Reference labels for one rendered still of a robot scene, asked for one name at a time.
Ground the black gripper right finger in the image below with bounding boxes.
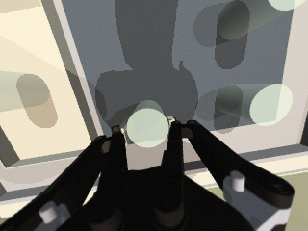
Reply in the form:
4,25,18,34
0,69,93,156
152,110,295,231

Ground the clear glass cylinder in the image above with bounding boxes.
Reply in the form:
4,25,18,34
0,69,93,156
0,71,50,113
216,84,293,126
126,100,169,147
218,0,306,40

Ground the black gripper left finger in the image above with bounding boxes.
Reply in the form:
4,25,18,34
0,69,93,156
0,115,130,231

